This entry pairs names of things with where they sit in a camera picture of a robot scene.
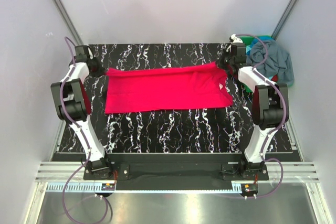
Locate red t shirt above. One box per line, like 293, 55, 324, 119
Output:
105, 62, 233, 114

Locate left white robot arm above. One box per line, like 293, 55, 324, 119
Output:
50, 45, 113, 180

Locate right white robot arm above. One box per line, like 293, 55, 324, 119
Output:
217, 42, 289, 180

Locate green plastic bin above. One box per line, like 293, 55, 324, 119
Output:
241, 35, 294, 93

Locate grey t shirt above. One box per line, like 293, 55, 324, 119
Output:
248, 39, 295, 86

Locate black marbled table mat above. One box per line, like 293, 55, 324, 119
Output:
58, 42, 293, 154

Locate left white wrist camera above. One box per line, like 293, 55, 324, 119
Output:
87, 46, 94, 59

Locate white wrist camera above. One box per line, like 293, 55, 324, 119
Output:
226, 34, 245, 52
87, 46, 94, 59

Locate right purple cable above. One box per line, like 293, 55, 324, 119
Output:
235, 34, 287, 198

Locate purple cable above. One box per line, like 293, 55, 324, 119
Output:
59, 36, 113, 222
235, 34, 287, 198

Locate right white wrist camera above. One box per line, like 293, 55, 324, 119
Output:
226, 34, 245, 52

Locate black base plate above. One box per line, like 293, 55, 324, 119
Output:
83, 153, 270, 190

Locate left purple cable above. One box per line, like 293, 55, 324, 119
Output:
59, 36, 113, 222

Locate left aluminium frame post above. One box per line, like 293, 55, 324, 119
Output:
52, 0, 83, 45

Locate aluminium frame post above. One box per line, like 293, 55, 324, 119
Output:
271, 0, 299, 40
52, 0, 83, 45

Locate aluminium front rail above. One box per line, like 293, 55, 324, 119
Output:
35, 162, 319, 194

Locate right aluminium frame post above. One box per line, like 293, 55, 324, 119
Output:
271, 0, 299, 40

